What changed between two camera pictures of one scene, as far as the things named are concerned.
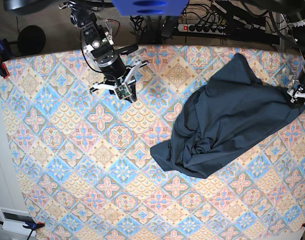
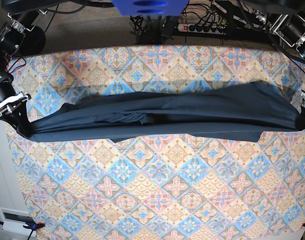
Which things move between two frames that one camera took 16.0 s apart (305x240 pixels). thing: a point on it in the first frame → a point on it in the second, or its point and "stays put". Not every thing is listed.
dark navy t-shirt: x=226 y=120 → x=238 y=112
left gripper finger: x=126 y=50 → x=23 y=108
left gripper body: x=118 y=78 → x=7 y=103
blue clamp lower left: x=31 y=226 stays put
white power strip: x=186 y=27 stays put
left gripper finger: x=132 y=89 → x=20 y=122
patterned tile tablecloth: x=85 y=159 stays put
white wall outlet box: x=14 y=220 stays put
